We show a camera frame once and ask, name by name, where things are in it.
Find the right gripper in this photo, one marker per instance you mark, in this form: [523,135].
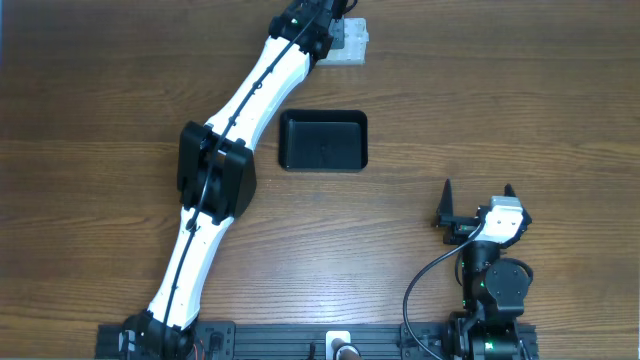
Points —
[460,230]

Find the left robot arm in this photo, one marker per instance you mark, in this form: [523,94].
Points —
[280,75]

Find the black tray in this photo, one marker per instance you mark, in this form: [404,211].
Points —
[324,142]

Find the white test tube rack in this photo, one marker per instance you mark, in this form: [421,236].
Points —
[352,42]

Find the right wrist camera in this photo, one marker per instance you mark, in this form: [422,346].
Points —
[502,220]

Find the mounting rail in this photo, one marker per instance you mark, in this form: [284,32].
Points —
[290,342]

